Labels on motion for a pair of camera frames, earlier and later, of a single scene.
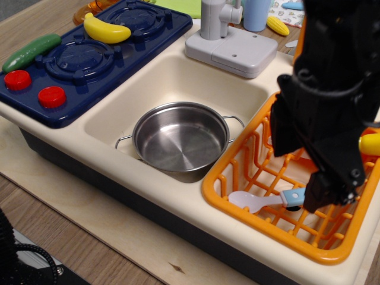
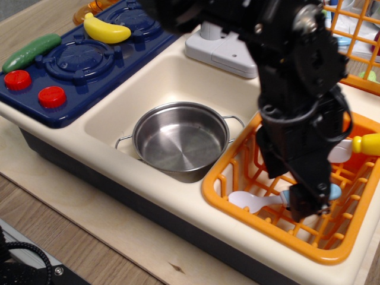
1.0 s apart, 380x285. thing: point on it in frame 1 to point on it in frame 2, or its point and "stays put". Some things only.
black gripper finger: x=322 y=189 to x=305 y=203
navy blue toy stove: x=60 y=86 stays put
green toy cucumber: x=38 y=47 stays put
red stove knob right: x=51 y=97 stays put
